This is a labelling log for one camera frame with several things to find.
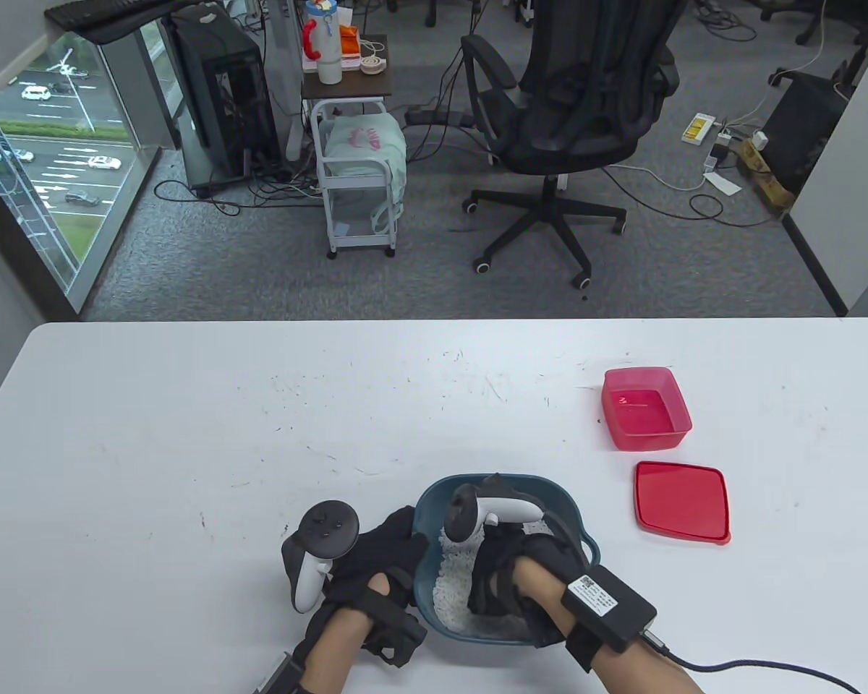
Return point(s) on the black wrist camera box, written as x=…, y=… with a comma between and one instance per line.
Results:
x=282, y=677
x=607, y=603

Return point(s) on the white power adapter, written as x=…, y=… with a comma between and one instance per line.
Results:
x=759, y=140

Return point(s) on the glass window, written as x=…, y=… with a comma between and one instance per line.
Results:
x=58, y=144

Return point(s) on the yellow and white power strip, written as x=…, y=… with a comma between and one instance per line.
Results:
x=698, y=129

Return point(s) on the black power strip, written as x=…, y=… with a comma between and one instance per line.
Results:
x=434, y=116

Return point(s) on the person's left hand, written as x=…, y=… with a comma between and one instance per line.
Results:
x=377, y=551

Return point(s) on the black and white controller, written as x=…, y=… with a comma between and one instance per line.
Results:
x=329, y=526
x=510, y=506

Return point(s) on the brown side table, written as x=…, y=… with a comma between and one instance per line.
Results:
x=354, y=85

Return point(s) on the black keyboard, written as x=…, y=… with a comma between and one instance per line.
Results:
x=94, y=13

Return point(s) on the white desk leg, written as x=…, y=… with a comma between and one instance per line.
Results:
x=286, y=72

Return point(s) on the red plastic lid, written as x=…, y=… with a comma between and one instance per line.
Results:
x=683, y=502

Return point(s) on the black computer tower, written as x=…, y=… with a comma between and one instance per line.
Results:
x=224, y=94

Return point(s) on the person's right forearm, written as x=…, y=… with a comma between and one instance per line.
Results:
x=644, y=676

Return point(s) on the red plastic container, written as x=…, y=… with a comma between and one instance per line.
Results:
x=647, y=419

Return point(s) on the black case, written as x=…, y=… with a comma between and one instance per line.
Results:
x=803, y=130

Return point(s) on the white rice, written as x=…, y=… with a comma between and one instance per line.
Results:
x=452, y=600

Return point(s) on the white rolling cart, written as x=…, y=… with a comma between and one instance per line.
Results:
x=354, y=182

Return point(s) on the person's right hand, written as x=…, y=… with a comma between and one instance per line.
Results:
x=495, y=578

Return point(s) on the orange packet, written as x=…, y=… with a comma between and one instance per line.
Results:
x=349, y=40

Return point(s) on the teal plastic basin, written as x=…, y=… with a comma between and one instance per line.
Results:
x=430, y=510

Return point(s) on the white paper sheet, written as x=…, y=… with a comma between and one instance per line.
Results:
x=722, y=183

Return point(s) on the black office chair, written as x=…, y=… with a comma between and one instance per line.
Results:
x=571, y=137

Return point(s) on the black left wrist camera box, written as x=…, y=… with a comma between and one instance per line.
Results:
x=282, y=677

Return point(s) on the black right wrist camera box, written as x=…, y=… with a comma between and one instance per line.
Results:
x=607, y=603

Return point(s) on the pale green plastic bag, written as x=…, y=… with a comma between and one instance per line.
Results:
x=365, y=141

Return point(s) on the person's left forearm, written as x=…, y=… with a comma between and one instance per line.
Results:
x=334, y=645

